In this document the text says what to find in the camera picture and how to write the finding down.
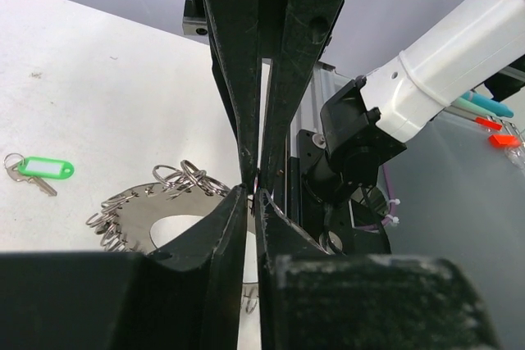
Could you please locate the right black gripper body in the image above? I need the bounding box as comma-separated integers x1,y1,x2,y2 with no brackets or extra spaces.
183,0,345,59

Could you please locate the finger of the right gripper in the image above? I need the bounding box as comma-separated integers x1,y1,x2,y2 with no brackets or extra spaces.
204,0,262,190
260,0,344,192

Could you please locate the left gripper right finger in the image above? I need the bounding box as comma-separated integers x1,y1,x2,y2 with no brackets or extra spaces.
254,189,340,349

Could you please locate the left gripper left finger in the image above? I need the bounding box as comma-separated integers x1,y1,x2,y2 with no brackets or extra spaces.
147,186,247,349

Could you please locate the round metal keyring disc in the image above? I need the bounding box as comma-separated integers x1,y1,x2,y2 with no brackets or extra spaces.
84,159,263,316

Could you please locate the green tag key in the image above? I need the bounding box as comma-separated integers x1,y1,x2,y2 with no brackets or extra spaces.
3,152,75,197

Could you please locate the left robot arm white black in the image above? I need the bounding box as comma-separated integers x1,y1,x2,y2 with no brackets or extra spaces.
189,0,524,349

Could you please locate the aluminium frame rail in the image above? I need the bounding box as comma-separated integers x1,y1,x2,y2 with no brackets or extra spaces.
262,57,341,154

